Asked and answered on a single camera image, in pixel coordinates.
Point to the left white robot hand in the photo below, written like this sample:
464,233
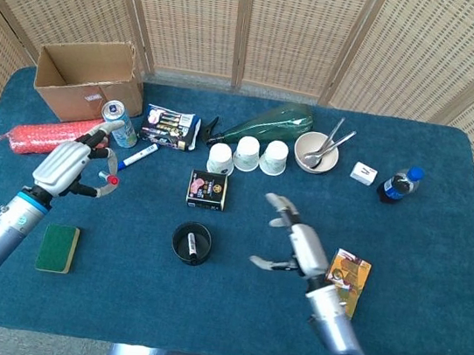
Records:
59,166

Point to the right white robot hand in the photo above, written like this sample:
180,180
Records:
308,249

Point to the red-capped marker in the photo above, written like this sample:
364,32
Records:
111,178

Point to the black cup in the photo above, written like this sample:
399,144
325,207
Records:
179,244

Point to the blue-capped marker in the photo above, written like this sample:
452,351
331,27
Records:
138,157

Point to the black marker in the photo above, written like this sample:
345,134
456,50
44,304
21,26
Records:
192,246

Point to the red bubble wrap roll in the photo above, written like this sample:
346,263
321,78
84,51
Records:
39,138

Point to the orange printed carton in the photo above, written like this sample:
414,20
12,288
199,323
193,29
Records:
353,273

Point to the light blue drink can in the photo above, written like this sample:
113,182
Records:
126,133

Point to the open cardboard box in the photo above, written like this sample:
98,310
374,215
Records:
93,97

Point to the green yellow sponge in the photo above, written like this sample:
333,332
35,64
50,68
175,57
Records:
56,247

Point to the small white box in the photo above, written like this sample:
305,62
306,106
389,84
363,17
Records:
363,173

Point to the white paper cup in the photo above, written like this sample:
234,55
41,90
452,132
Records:
246,154
273,158
220,159

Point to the beige bowl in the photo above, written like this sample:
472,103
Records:
305,145

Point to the blue table carpet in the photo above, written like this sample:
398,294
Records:
218,307

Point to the cola bottle blue cap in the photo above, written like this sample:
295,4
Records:
397,187

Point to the metal spoon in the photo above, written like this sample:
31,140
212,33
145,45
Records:
339,141
335,131

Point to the dark snack packet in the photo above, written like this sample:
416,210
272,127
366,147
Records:
169,127

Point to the black meat tin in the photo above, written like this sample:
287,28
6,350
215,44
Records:
206,190

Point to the green spray bottle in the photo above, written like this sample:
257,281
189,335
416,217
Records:
271,122

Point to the woven bamboo folding screen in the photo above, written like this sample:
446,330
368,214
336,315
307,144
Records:
285,25

